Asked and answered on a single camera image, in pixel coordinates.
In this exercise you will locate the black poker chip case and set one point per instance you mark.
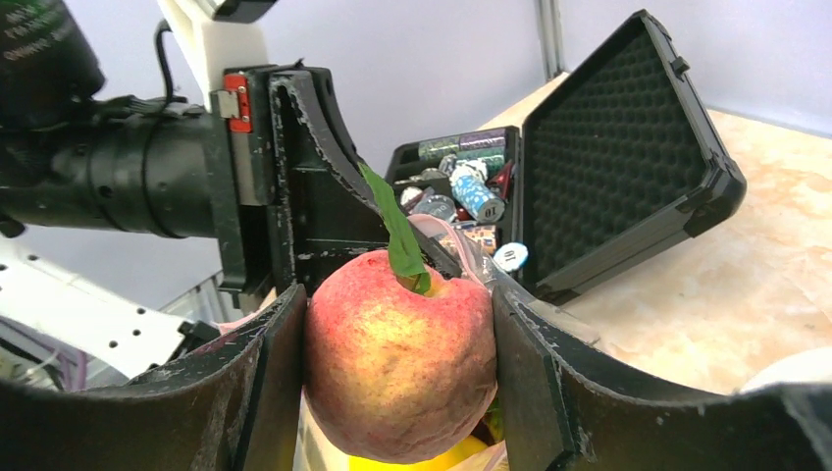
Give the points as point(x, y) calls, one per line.
point(616, 165)

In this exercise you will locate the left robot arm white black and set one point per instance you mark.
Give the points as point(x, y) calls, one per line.
point(71, 160)

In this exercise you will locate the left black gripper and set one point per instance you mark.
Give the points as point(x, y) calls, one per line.
point(289, 204)

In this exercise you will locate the white oval plastic basket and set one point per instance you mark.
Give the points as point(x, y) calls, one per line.
point(807, 367)

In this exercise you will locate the pink toy peach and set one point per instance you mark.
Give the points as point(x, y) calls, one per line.
point(400, 362)

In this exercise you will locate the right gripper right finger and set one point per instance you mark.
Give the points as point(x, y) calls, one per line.
point(568, 406)

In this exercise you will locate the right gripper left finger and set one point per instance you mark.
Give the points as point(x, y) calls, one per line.
point(231, 404)

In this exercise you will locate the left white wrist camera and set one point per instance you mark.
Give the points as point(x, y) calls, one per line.
point(216, 36)

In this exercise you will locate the white blue poker chip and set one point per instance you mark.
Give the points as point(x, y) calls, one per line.
point(511, 257)

